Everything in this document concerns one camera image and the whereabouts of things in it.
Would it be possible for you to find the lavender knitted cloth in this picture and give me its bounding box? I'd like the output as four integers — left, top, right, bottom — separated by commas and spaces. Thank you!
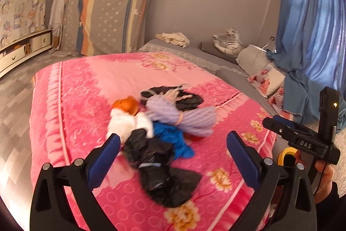
146, 95, 216, 137

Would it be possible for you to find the blue cloth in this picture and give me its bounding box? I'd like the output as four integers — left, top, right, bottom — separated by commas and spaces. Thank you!
153, 121, 195, 160

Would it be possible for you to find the white plastic bag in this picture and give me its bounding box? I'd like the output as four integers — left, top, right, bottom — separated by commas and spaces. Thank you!
106, 108, 154, 144

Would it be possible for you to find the black plastic bag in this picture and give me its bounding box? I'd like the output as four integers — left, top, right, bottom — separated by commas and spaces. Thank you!
123, 128, 202, 208

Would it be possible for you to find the orange tangerine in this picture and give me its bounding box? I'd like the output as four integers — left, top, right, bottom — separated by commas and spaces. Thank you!
112, 96, 139, 115

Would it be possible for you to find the person's right hand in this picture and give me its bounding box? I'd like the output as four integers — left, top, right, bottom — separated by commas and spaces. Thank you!
314, 160, 334, 204

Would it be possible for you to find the baby print pillow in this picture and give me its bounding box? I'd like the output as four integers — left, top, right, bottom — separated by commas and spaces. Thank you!
247, 64, 285, 98
268, 86, 293, 121

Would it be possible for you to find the yellow tape roll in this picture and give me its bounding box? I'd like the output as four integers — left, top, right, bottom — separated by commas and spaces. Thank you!
277, 147, 297, 167

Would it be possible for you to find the grey cushion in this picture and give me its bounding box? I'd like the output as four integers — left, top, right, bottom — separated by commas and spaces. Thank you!
236, 45, 270, 76

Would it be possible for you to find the blue curtain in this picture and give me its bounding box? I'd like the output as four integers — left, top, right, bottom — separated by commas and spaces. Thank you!
267, 0, 345, 129

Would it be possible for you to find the white tiger plush toy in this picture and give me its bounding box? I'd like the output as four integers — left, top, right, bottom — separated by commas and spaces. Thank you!
212, 27, 246, 58

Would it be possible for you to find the pink floral blanket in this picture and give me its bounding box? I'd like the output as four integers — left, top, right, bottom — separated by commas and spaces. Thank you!
30, 53, 275, 230

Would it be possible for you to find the beige crumpled cloth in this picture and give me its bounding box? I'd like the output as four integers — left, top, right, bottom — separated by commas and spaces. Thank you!
155, 32, 190, 48

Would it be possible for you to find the white TV cabinet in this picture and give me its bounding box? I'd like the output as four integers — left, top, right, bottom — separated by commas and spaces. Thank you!
0, 29, 52, 77

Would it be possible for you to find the striped grey cover sheet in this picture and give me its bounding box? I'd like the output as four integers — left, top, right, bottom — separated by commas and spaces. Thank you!
60, 0, 150, 56

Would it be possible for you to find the cartoon print cover cloth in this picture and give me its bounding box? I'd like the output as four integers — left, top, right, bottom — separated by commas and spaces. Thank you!
1, 0, 46, 47

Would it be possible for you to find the white hanging cloth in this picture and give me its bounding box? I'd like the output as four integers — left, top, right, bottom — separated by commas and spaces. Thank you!
48, 0, 79, 39

